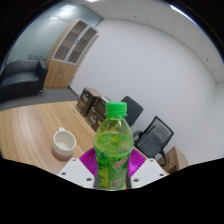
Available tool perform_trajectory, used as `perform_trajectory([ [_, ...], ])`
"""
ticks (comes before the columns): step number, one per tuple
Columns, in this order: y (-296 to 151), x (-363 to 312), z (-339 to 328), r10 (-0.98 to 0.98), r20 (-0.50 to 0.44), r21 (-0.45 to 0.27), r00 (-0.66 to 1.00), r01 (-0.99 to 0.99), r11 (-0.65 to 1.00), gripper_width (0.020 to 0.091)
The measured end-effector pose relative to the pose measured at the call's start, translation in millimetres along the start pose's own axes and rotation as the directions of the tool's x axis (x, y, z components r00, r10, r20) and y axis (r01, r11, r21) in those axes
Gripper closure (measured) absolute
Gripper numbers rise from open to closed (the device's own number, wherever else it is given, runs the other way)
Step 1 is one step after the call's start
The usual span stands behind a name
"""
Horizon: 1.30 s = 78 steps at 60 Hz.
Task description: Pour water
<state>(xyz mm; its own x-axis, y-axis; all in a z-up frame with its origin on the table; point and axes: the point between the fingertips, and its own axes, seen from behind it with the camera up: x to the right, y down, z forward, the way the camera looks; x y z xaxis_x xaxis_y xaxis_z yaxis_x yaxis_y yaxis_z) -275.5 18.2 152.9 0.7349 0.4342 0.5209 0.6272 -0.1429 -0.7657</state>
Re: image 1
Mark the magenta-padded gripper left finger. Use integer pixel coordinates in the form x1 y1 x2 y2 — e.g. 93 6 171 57
57 148 100 190

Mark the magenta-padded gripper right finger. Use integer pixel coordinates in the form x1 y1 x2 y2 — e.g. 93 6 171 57
128 147 169 189

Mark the green drink bottle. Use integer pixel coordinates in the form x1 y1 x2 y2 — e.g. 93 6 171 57
93 101 135 190

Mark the wooden side desk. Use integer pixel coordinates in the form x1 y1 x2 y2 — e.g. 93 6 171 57
156 145 190 175

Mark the white and brown mug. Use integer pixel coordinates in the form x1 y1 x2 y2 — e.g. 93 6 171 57
51 127 78 163

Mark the black mesh office chair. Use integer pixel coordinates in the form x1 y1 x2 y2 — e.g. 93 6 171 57
133 115 175 167

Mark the grey office chair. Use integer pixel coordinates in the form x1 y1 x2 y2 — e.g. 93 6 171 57
120 95 144 128

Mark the black box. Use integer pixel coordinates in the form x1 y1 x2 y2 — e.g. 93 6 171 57
94 96 112 118

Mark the wooden cabinet with glass doors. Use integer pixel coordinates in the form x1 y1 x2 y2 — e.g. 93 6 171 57
43 18 100 89

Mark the black sofa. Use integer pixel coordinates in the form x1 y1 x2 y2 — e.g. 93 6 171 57
0 59 49 102

